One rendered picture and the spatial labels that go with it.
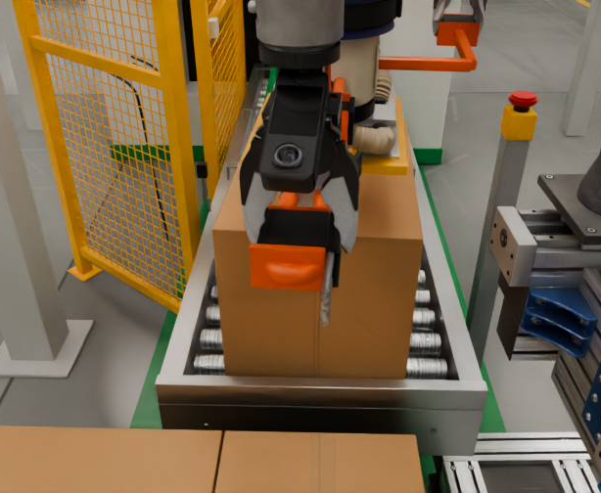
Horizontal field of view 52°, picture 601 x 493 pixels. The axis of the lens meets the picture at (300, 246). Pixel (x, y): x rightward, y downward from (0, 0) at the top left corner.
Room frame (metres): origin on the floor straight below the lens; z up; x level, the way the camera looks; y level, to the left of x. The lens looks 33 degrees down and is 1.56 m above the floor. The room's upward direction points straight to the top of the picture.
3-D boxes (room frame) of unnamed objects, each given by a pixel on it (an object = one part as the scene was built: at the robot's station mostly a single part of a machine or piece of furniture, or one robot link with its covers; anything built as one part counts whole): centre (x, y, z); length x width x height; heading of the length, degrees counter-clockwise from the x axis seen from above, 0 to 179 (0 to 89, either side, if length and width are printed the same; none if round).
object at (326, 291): (0.59, -0.05, 1.21); 0.31 x 0.03 x 0.05; 174
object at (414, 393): (0.94, -0.04, 0.58); 0.70 x 0.03 x 0.06; 88
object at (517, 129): (1.50, -0.56, 0.50); 0.07 x 0.07 x 1.00; 88
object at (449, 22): (1.41, -0.34, 1.22); 0.09 x 0.08 x 0.05; 84
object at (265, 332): (1.28, -0.06, 0.75); 0.60 x 0.40 x 0.40; 175
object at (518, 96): (1.50, -0.56, 1.02); 0.07 x 0.07 x 0.04
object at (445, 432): (0.94, -0.04, 0.47); 0.70 x 0.03 x 0.15; 88
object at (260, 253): (0.54, 0.01, 1.21); 0.08 x 0.07 x 0.05; 174
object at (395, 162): (1.13, -0.15, 1.11); 0.34 x 0.10 x 0.05; 174
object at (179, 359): (2.12, 0.25, 0.50); 2.31 x 0.05 x 0.19; 178
